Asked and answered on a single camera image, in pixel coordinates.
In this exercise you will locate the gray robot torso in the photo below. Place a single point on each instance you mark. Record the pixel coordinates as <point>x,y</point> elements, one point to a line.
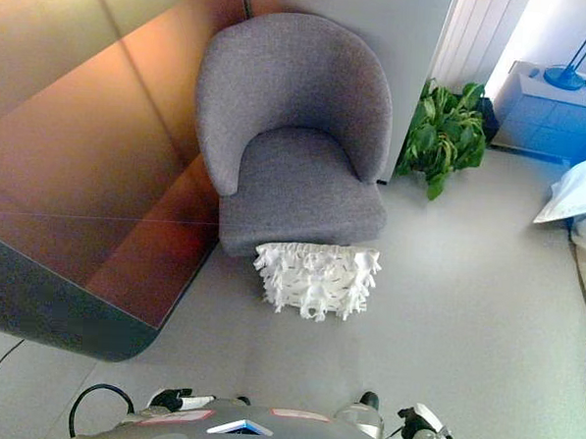
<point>242,435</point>

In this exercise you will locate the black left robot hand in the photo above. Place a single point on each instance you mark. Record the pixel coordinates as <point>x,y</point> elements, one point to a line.
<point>173,398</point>

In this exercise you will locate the black desk lamp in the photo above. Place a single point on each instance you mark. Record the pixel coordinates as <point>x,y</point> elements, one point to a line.
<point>562,76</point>

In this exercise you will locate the gray fabric armchair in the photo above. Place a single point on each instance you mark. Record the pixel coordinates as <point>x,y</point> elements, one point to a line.
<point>295,180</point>

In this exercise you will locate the white bed pillow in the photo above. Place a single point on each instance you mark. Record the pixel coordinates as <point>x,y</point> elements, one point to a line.
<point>577,190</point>

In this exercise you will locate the black plant pot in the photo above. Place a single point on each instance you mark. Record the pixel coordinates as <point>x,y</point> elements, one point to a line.
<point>489,119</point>

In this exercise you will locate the white fringed pillow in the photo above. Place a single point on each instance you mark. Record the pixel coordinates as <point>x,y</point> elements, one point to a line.
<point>314,279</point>

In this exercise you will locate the brown wooden desk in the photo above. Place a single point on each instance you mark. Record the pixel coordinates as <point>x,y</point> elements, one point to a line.
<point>79,169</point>

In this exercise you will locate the white bedside cabinet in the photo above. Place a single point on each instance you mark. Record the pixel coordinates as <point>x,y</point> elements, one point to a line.
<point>544,119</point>

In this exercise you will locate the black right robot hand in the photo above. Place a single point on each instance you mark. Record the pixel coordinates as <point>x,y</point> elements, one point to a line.
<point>422,418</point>

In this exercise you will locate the green leafy houseplant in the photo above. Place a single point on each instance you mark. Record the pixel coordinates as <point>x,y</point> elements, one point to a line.
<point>442,134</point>

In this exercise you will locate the white ribbed radiator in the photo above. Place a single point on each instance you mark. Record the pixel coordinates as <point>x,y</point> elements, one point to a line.
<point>472,37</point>

